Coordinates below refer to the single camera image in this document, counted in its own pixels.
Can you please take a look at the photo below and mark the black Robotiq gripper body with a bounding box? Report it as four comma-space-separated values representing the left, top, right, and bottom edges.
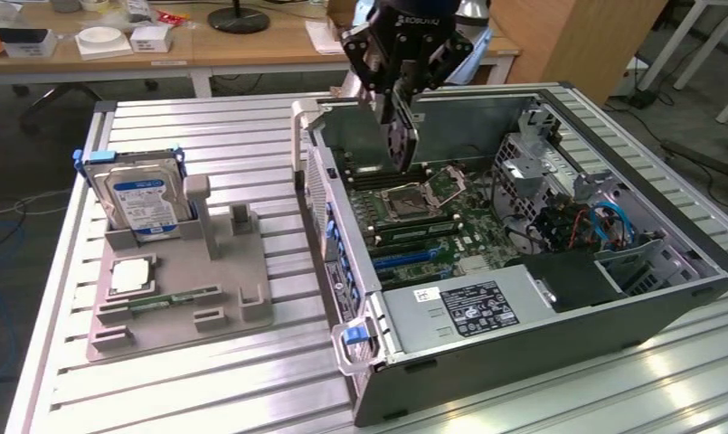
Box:
362, 0, 461, 83

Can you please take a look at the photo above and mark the black graphics card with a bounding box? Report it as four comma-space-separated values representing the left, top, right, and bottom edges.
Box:
384, 88, 422, 174

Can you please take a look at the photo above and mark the blue expansion slot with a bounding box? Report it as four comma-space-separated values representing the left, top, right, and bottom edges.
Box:
371, 247, 441, 269

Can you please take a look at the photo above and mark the white paper stack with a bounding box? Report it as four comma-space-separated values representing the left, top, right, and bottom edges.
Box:
306, 20, 352, 55

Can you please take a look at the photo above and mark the wooden desk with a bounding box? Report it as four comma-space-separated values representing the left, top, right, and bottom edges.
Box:
0, 0, 521, 99

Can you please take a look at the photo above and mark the wooden cabinet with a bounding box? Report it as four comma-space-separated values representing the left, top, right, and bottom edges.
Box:
507, 0, 670, 105

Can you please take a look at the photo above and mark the black round lamp base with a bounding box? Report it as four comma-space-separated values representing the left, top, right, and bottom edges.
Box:
207, 0, 272, 34

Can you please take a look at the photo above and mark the metal socket cover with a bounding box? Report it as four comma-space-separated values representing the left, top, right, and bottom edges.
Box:
422, 165, 469, 207

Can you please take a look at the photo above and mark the silver perforated drive cage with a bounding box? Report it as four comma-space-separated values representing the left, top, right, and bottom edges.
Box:
493, 130, 582, 227

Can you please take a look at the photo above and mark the CPU socket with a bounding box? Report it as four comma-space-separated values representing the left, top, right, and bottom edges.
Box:
379, 184, 437, 223

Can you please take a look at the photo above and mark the white box with label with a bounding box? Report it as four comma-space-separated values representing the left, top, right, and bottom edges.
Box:
128, 24, 176, 53

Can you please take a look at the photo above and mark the green motherboard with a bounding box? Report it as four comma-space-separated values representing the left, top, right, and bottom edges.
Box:
336, 148, 513, 290

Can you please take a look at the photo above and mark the hard disk with blue label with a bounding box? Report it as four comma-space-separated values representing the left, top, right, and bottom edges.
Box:
89, 165, 182, 241

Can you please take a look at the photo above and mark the blue disk caddy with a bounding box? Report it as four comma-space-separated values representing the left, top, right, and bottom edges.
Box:
68, 145, 188, 227

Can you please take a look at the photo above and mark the grey parts rack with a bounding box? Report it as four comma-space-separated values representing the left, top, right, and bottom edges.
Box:
84, 175, 275, 363

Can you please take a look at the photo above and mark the grey disk bay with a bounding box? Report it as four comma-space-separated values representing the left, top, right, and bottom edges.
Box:
595, 238, 702, 297

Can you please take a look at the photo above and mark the grey power supply unit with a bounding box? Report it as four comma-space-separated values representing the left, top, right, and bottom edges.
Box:
380, 264, 558, 356

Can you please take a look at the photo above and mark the white box with black top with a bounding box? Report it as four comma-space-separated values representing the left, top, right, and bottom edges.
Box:
0, 27, 59, 59

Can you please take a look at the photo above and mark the silver CPU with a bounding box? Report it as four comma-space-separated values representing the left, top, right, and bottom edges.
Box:
108, 259, 152, 297

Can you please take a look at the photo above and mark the open black PC case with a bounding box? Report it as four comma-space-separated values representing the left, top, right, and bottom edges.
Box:
291, 80, 728, 429

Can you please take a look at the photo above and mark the white table frame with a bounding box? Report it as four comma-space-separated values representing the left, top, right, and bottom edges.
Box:
637, 0, 728, 124

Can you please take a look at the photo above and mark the red wire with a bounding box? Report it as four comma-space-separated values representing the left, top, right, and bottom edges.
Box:
565, 205, 587, 248

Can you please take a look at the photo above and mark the blue wire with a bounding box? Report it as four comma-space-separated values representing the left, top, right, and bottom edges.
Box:
589, 201, 635, 250

